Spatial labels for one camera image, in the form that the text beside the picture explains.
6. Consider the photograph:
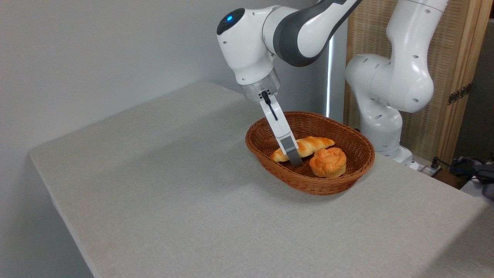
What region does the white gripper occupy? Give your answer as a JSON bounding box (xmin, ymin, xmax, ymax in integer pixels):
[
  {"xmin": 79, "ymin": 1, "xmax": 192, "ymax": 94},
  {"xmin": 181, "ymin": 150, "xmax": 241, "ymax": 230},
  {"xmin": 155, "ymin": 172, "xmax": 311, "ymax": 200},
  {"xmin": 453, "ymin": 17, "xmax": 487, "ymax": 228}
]
[{"xmin": 259, "ymin": 94, "xmax": 304, "ymax": 168}]

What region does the long braided bread loaf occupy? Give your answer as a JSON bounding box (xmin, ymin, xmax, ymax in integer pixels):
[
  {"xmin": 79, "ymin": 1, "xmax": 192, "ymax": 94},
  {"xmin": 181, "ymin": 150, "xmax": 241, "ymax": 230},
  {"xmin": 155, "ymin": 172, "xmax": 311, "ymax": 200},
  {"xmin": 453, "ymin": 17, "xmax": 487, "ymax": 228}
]
[{"xmin": 269, "ymin": 136, "xmax": 335, "ymax": 163}]

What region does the round orange bread roll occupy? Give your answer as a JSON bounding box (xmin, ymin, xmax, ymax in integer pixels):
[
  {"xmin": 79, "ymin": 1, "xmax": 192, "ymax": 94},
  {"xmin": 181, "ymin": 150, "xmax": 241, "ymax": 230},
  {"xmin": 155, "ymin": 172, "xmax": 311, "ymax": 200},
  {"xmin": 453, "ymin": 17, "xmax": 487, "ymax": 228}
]
[{"xmin": 309, "ymin": 147, "xmax": 347, "ymax": 179}]

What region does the brown oval wicker basket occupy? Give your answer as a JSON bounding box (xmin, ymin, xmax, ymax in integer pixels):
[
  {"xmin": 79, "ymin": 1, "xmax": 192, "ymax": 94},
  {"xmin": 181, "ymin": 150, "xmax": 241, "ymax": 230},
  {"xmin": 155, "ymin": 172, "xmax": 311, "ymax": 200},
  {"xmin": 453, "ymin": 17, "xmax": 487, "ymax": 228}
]
[{"xmin": 245, "ymin": 111, "xmax": 376, "ymax": 196}]

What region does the grey tablecloth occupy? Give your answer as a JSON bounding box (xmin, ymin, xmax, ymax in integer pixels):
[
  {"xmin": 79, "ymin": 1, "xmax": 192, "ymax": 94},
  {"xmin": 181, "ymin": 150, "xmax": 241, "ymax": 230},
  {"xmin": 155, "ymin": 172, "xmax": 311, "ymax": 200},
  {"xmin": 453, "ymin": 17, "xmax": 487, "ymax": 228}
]
[{"xmin": 29, "ymin": 81, "xmax": 494, "ymax": 278}]

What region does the dark metal screen hinge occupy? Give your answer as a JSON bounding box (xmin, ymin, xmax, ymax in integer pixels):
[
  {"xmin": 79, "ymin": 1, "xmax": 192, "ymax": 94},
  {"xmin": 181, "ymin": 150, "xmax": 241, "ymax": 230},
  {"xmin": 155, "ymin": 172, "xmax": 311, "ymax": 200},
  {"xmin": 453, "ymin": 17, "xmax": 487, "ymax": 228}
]
[{"xmin": 448, "ymin": 83, "xmax": 472, "ymax": 105}]

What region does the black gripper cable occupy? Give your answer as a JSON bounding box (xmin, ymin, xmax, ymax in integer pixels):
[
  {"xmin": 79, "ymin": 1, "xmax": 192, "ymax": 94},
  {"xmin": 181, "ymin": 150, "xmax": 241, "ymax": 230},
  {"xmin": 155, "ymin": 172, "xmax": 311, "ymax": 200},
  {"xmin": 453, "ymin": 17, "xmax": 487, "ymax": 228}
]
[{"xmin": 261, "ymin": 90, "xmax": 279, "ymax": 121}]

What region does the black plug with cable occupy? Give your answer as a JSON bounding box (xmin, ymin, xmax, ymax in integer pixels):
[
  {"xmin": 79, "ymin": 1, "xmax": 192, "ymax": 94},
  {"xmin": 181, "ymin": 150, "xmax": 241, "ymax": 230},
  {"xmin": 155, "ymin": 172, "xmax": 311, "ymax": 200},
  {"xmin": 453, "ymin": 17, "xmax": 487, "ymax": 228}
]
[{"xmin": 429, "ymin": 156, "xmax": 469, "ymax": 174}]

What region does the dark grey cable bundle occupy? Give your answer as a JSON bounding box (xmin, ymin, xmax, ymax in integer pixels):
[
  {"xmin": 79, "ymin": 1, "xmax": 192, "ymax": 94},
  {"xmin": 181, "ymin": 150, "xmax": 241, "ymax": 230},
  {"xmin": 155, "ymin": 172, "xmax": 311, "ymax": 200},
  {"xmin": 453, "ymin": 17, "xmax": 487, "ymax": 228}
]
[{"xmin": 450, "ymin": 154, "xmax": 494, "ymax": 201}]

